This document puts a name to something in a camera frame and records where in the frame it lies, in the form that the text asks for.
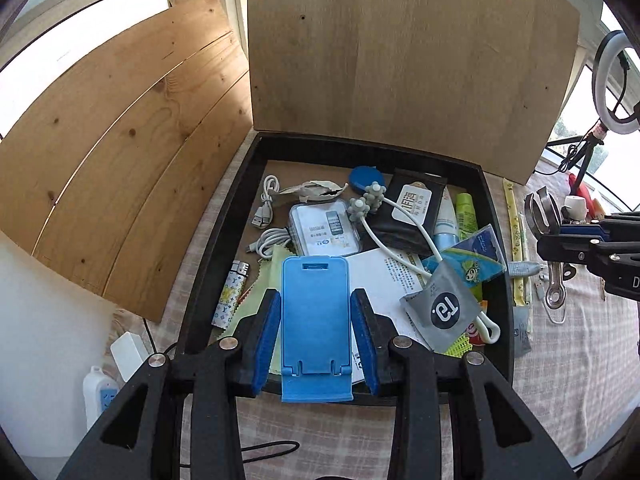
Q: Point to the small white cup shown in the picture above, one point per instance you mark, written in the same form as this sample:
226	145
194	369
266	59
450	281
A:
575	207

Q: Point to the grey tube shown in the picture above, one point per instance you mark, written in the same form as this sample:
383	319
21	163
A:
522	268

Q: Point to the white box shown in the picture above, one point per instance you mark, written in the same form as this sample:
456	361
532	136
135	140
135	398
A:
45	335

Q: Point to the black packet with white label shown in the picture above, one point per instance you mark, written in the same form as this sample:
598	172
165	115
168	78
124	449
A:
415	200

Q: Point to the red white creamer sachet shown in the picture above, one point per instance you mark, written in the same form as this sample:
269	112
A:
475	332

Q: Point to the black tripod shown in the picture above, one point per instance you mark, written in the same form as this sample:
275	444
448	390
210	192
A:
585	162

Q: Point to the pine plank panel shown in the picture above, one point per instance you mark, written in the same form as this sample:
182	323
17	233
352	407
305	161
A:
125	160

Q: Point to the long green paper sleeve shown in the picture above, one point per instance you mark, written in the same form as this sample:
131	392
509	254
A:
524	240

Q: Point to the patterned lighter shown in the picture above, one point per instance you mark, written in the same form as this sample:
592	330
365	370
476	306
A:
231	295

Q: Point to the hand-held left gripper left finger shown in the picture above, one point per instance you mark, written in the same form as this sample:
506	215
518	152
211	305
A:
265	345

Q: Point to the white sunscreen tube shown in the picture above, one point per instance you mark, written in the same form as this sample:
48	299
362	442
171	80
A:
445	225

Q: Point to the white adapter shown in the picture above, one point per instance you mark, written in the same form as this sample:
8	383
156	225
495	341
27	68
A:
129	355

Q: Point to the yellow green shuttlecock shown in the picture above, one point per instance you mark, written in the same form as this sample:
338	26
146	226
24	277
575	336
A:
460	347

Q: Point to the red plastic object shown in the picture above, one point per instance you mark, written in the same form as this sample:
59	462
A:
582	187

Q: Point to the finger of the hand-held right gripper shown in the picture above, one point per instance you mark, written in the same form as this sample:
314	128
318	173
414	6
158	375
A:
582	231
570	251

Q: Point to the grey foil packet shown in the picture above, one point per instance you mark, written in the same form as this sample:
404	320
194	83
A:
521	332

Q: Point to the white printed paper sheet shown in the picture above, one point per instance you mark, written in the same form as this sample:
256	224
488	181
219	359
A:
385	275

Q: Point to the crumpled torn paper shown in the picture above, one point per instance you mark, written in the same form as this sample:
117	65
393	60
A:
310	191

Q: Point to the black tray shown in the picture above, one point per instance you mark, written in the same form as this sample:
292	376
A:
225	245

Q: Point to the blue set square packet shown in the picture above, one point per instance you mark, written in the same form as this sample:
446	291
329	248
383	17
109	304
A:
475	260

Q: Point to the grey sachet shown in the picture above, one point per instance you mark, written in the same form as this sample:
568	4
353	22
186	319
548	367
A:
442	310

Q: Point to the pink checked tablecloth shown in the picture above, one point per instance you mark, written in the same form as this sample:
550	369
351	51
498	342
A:
575	385

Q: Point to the light plywood board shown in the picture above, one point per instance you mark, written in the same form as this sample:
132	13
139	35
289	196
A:
400	60

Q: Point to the blue phone stand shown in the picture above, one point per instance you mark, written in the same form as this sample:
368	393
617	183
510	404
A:
315	320

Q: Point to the green cleaning cloth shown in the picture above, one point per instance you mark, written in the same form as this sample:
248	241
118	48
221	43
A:
265	275

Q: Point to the blue round tape measure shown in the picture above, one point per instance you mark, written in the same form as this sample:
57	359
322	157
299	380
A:
362	177

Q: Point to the long yellow wrapper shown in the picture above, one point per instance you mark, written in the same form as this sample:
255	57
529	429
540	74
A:
512	225

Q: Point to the green tube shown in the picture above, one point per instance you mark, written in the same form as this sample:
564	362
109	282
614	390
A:
466	215

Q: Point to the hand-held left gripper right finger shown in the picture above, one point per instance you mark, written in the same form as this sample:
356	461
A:
364	345

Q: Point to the white power strip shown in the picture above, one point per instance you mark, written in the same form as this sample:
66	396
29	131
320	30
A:
97	400

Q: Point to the small metal tool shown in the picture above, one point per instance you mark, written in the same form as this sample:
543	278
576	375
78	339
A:
552	287

